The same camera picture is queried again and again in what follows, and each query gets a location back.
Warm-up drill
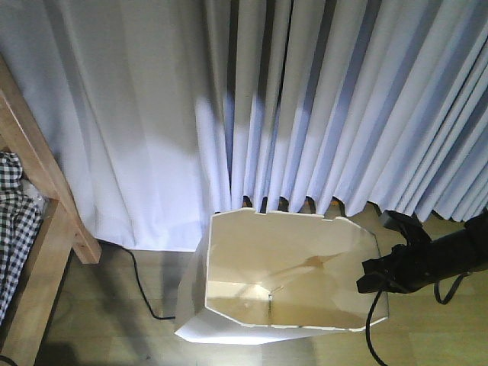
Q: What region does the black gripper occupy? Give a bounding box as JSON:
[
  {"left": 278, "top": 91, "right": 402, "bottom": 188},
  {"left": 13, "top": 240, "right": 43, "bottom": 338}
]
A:
[{"left": 356, "top": 212, "right": 441, "bottom": 294}]

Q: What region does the white plastic trash bin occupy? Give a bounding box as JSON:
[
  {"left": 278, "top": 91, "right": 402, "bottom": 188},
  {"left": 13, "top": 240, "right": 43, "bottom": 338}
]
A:
[{"left": 175, "top": 208, "right": 389, "bottom": 345}]

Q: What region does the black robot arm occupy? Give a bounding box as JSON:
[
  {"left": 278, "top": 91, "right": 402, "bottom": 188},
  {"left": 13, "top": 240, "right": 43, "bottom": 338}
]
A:
[{"left": 357, "top": 210, "right": 487, "bottom": 294}]

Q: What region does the light grey curtain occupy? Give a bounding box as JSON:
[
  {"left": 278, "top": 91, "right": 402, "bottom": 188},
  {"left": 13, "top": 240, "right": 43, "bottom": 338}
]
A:
[{"left": 1, "top": 1, "right": 487, "bottom": 251}]

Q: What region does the checkered black white bedding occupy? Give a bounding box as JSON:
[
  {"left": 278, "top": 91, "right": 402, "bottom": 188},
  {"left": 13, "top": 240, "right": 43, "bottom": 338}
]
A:
[{"left": 1, "top": 152, "right": 45, "bottom": 319}]

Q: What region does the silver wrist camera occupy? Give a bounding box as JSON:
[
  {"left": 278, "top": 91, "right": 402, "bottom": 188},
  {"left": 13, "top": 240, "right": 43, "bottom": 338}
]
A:
[{"left": 379, "top": 210, "right": 400, "bottom": 232}]

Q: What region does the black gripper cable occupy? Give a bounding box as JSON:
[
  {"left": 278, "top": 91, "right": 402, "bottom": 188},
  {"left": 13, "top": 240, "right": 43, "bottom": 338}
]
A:
[{"left": 364, "top": 266, "right": 405, "bottom": 366}]

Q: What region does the black power cable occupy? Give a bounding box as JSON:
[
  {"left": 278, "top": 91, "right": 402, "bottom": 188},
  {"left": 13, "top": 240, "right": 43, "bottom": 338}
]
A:
[{"left": 117, "top": 246, "right": 177, "bottom": 321}]

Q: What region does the wooden bed frame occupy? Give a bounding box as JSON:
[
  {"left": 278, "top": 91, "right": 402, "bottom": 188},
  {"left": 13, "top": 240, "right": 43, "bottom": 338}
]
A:
[{"left": 1, "top": 62, "right": 101, "bottom": 365}]

